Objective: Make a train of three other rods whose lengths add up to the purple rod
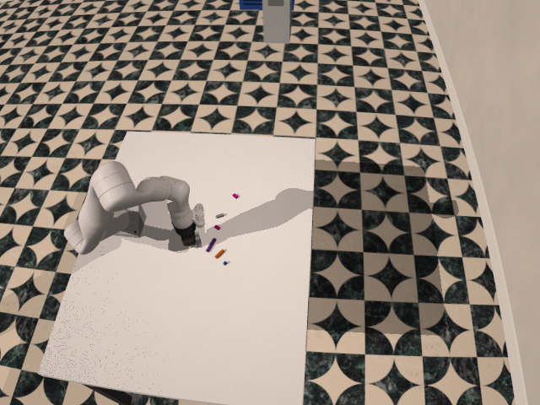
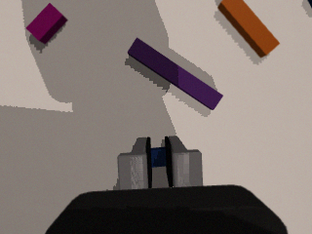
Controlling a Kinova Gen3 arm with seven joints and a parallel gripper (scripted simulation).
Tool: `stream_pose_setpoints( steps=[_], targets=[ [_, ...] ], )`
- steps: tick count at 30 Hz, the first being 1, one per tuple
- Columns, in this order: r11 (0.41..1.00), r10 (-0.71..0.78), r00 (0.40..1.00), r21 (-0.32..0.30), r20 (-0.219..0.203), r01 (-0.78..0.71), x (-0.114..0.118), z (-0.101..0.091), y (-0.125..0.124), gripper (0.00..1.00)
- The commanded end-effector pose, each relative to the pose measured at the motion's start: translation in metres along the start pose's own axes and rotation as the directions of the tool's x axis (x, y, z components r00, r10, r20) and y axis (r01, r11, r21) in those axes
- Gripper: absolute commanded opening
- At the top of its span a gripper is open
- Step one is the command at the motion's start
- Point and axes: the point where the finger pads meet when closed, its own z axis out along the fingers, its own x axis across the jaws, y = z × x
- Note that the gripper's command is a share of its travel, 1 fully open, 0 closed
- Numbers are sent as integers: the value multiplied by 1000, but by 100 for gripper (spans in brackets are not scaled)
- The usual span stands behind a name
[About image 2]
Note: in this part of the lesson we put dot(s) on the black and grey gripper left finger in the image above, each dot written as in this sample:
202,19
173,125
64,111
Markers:
134,169

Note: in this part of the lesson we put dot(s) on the orange rod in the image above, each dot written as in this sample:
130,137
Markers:
249,26

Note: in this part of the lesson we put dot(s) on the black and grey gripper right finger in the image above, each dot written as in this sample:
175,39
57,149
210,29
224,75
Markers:
184,167

